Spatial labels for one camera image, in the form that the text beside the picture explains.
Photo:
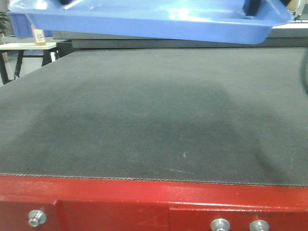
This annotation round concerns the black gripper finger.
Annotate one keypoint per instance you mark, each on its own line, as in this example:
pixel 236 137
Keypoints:
pixel 65 2
pixel 251 7

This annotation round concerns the blue plastic tray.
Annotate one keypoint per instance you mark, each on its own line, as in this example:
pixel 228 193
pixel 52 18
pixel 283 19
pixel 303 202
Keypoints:
pixel 225 21

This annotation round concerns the amber liquid bottle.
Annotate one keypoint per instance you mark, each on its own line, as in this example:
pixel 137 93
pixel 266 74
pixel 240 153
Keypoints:
pixel 39 36

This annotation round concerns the blue crate on side table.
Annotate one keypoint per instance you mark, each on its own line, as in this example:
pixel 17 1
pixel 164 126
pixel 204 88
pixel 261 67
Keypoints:
pixel 21 25

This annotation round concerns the white side table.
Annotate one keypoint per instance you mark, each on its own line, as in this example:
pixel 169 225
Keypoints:
pixel 50 54

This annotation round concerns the dark grey table mat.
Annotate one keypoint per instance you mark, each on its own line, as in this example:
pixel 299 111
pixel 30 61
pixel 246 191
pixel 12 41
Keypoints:
pixel 199 115

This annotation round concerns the silver knob left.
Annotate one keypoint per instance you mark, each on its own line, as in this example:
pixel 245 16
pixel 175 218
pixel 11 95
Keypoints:
pixel 36 218

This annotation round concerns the silver knob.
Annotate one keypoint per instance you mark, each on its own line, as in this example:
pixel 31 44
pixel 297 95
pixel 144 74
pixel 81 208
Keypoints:
pixel 220 224
pixel 259 225
pixel 36 218

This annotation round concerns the silver knob right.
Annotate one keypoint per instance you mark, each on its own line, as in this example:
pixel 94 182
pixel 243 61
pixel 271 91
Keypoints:
pixel 259 225

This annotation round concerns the silver knob middle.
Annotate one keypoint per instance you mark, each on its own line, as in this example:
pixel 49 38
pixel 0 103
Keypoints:
pixel 220 224

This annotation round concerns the red metal table frame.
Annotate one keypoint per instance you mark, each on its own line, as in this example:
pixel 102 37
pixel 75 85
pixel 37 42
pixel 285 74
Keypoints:
pixel 133 205

